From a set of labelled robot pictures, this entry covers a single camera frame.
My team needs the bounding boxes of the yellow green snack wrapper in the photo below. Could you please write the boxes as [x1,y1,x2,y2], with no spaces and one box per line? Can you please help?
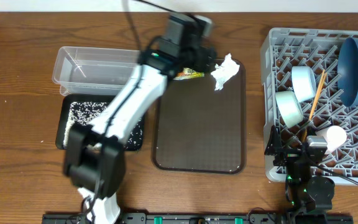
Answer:
[175,68,204,80]

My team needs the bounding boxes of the white napkin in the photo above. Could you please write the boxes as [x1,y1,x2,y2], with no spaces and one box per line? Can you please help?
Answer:
[211,54,240,91]

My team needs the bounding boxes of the mint green cup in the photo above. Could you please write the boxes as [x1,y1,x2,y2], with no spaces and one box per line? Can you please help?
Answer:
[275,91,303,128]

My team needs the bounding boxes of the white pink cup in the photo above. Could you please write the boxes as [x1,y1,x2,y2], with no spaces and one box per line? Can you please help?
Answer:
[316,126,347,154]

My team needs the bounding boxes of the light blue bowl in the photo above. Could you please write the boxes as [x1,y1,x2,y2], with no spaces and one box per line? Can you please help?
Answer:
[291,66,317,102]

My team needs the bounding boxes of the wooden chopstick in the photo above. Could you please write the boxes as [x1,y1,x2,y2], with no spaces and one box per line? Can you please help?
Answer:
[300,68,326,143]
[303,72,328,141]

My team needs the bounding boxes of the dark blue plate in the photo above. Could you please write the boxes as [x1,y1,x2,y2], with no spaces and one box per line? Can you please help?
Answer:
[337,37,358,107]

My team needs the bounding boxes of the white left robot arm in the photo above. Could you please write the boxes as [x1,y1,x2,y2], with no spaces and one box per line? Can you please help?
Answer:
[63,36,216,223]

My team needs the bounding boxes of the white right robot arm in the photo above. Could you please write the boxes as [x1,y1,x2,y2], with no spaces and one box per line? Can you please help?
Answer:
[264,126,335,223]

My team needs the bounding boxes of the grey dishwasher rack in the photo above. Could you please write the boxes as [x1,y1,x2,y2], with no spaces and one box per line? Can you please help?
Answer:
[260,28,358,185]

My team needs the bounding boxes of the dark brown serving tray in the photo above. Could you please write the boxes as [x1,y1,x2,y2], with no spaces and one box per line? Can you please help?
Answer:
[152,61,246,174]

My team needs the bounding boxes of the clear plastic bin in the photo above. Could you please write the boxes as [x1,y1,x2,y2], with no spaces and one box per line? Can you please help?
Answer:
[52,46,139,96]

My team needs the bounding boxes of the white rice pile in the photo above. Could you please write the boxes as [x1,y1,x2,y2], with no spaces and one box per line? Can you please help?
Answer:
[57,101,144,151]

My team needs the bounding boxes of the black rectangular tray bin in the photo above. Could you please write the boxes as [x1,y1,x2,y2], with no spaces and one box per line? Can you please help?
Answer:
[55,94,145,151]

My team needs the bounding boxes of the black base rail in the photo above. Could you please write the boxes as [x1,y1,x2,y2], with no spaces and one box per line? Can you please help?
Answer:
[41,206,354,224]

